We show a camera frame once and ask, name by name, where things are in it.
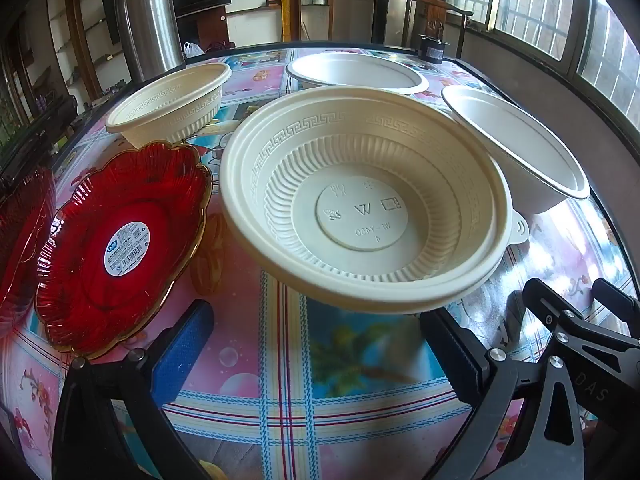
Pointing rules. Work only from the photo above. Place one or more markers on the plain white bowl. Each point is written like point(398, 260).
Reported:
point(350, 72)
point(500, 135)

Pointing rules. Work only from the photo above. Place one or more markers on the barred window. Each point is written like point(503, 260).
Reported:
point(535, 0)

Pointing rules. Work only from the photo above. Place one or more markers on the wooden chair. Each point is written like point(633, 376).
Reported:
point(435, 5)

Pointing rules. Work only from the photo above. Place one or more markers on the cream patterned plastic bowl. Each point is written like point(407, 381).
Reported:
point(520, 226)
point(360, 210)
point(165, 120)

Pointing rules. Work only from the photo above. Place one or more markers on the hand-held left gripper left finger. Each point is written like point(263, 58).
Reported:
point(185, 350)

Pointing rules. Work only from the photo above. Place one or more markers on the small black device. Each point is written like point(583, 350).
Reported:
point(432, 52)

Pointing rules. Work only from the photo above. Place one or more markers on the white plastic bag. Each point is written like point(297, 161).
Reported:
point(192, 50)

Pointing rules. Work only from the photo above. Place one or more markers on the red gold-rimmed plate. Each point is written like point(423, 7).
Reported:
point(75, 285)
point(20, 240)

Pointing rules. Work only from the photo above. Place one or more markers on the printed fruit tablecloth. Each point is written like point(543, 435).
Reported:
point(325, 360)

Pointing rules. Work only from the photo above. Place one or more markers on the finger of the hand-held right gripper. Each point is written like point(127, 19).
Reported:
point(550, 305)
point(615, 292)

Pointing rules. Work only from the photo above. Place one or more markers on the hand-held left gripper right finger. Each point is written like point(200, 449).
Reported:
point(450, 352)

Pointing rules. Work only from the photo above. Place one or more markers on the stainless steel thermos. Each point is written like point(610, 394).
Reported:
point(147, 20)

